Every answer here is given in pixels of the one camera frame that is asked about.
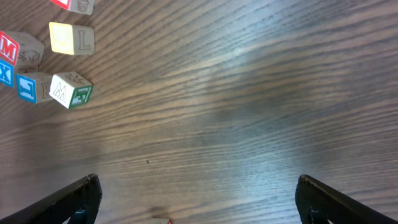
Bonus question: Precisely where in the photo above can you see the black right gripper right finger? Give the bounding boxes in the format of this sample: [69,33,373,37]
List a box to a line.
[295,174,397,224]

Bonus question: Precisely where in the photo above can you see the blue faced wooden letter block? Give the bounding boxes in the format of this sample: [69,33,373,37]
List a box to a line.
[16,72,53,104]

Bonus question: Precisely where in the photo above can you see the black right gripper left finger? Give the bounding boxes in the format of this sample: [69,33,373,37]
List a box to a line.
[1,174,103,224]

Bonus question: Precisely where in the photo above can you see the red faced wooden block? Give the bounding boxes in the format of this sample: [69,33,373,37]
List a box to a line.
[50,0,95,15]

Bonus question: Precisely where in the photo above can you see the red M wooden block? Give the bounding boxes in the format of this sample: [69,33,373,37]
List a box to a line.
[1,30,45,71]

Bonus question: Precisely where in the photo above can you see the wooden block with fish drawing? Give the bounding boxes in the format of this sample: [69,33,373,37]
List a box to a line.
[150,218,173,224]

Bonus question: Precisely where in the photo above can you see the wooden block with M outline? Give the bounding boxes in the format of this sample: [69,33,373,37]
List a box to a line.
[49,72,94,110]

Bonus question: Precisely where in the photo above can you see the blue X wooden block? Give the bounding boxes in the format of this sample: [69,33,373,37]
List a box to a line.
[0,59,14,88]

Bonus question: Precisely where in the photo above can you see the yellow L wooden block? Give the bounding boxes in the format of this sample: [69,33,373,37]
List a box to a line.
[49,22,95,55]

